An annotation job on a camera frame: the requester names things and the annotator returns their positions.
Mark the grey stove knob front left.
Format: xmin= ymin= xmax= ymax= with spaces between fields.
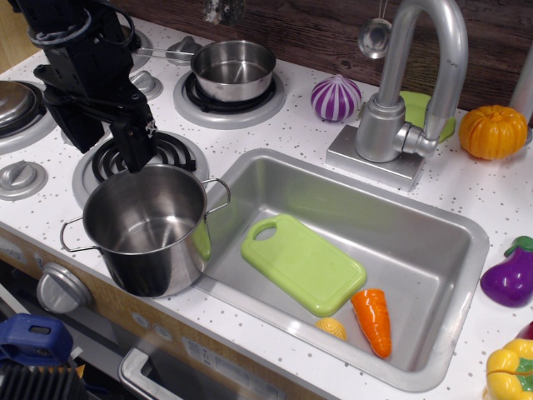
xmin=1 ymin=160 xmax=48 ymax=201

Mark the orange toy pumpkin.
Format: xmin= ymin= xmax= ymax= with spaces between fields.
xmin=459 ymin=105 xmax=528 ymax=160

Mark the blue clamp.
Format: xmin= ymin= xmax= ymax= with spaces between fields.
xmin=1 ymin=313 xmax=73 ymax=367

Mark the yellow toy bell pepper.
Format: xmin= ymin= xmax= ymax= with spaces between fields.
xmin=482 ymin=338 xmax=532 ymax=399

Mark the silver toy faucet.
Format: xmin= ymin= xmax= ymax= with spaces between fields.
xmin=326 ymin=1 xmax=468 ymax=191

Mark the steel lid on left burner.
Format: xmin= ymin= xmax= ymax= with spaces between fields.
xmin=1 ymin=81 xmax=46 ymax=138

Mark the grey stove knob back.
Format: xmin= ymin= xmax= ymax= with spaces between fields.
xmin=165 ymin=36 xmax=202 ymax=66

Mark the purple toy eggplant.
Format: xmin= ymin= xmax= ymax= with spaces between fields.
xmin=481 ymin=236 xmax=532 ymax=308

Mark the green cutting board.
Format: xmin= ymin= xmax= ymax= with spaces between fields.
xmin=241 ymin=214 xmax=366 ymax=317

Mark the grey oven front knob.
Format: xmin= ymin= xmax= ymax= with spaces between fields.
xmin=37 ymin=262 xmax=92 ymax=314

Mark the silver oven door handle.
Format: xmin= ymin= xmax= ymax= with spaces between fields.
xmin=117 ymin=348 xmax=179 ymax=399

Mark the yellow toy corn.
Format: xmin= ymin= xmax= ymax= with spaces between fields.
xmin=314 ymin=317 xmax=347 ymax=342

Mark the hanging silver ladle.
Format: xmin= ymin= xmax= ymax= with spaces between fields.
xmin=357 ymin=1 xmax=392 ymax=60

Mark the purple striped toy onion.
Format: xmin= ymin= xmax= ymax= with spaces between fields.
xmin=311 ymin=75 xmax=362 ymax=122

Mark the small steel pot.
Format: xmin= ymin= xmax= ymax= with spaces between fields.
xmin=191 ymin=40 xmax=276 ymax=103

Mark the steel sink basin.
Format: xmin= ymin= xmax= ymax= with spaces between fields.
xmin=197 ymin=149 xmax=489 ymax=392

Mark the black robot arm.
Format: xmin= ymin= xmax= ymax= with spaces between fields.
xmin=11 ymin=1 xmax=157 ymax=173

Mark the orange toy carrot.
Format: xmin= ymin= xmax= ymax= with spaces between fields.
xmin=351 ymin=288 xmax=392 ymax=359

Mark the grey stove knob middle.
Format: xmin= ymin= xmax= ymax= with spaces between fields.
xmin=130 ymin=71 xmax=163 ymax=100

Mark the large steel pot with handles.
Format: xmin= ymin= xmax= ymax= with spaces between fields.
xmin=79 ymin=164 xmax=212 ymax=298

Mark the grey stove knob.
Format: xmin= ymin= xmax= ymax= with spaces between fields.
xmin=1 ymin=160 xmax=48 ymax=201
xmin=165 ymin=36 xmax=202 ymax=66
xmin=130 ymin=71 xmax=163 ymax=100

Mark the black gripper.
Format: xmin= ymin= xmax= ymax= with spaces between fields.
xmin=32 ymin=31 xmax=157 ymax=173

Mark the back black coil burner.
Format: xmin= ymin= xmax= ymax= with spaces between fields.
xmin=184 ymin=73 xmax=276 ymax=114

